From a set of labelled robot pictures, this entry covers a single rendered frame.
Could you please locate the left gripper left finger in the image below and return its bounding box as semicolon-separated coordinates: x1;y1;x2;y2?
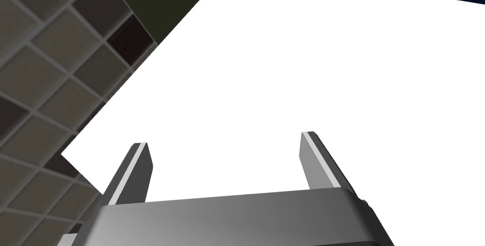
102;142;154;206

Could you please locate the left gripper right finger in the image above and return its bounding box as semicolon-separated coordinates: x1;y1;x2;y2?
298;131;357;195

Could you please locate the white flat panel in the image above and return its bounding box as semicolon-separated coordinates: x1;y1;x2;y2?
60;0;485;246

